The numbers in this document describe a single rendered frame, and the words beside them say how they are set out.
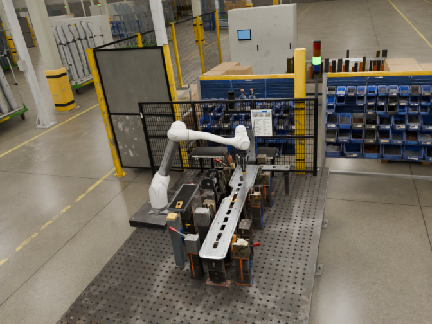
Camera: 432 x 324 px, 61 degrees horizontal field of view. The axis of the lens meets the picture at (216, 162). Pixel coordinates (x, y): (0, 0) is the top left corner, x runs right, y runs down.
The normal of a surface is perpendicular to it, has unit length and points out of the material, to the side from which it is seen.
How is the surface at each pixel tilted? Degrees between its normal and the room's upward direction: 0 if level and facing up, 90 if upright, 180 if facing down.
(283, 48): 90
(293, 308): 0
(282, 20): 90
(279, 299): 0
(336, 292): 0
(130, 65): 89
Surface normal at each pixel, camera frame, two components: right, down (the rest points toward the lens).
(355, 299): -0.11, -0.89
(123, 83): -0.36, 0.45
